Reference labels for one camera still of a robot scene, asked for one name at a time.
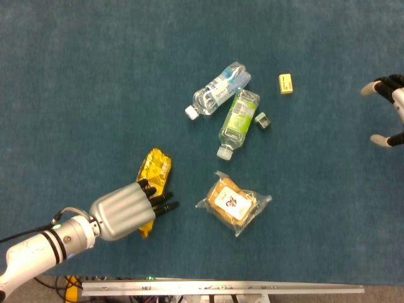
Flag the yellow power strip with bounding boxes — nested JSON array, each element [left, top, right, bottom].
[[64, 275, 83, 303]]

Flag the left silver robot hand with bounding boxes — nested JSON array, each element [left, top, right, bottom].
[[88, 179, 181, 242]]

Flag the black floor cables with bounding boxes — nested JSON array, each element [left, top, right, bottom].
[[33, 274, 83, 300]]

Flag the clear bottle green label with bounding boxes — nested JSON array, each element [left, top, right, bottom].
[[216, 88, 261, 162]]

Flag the robot base with wiring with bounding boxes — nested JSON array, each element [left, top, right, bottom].
[[128, 294, 271, 303]]

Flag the aluminium profile rail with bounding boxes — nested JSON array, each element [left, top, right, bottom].
[[81, 278, 365, 297]]

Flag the teal table cloth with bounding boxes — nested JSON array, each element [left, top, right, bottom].
[[0, 0, 404, 285]]

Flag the gold foil biscuit packet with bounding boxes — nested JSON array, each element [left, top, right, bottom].
[[135, 147, 173, 239]]

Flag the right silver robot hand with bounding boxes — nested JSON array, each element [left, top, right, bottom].
[[360, 73, 404, 148]]

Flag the clear water bottle blue label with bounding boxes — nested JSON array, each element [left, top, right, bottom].
[[184, 61, 253, 121]]

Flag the yellow eraser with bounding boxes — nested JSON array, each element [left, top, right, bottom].
[[278, 73, 294, 95]]

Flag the sliced bread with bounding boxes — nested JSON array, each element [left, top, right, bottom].
[[194, 170, 273, 238]]

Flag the small grey pencil sharpener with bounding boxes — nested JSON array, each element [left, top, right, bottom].
[[254, 112, 272, 129]]

